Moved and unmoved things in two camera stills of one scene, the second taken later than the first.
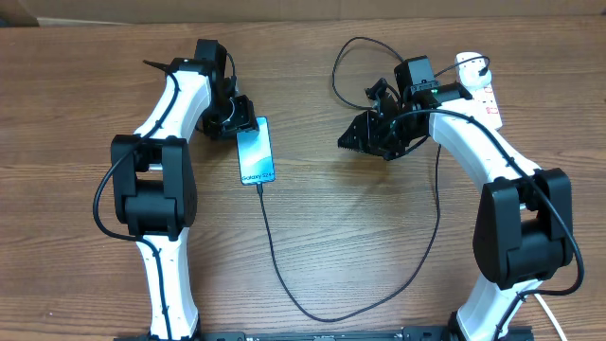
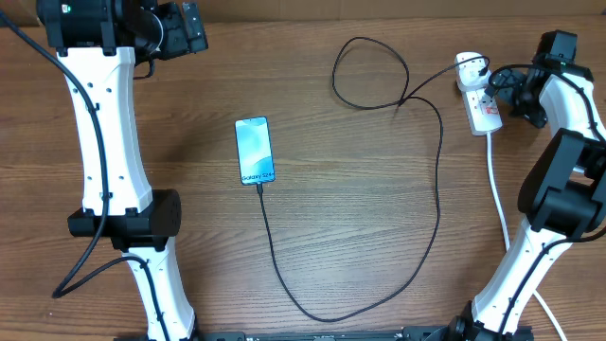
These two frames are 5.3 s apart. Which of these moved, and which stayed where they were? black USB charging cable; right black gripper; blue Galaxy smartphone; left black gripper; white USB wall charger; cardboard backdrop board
Moved: left black gripper; right black gripper
Stayed: black USB charging cable; blue Galaxy smartphone; white USB wall charger; cardboard backdrop board
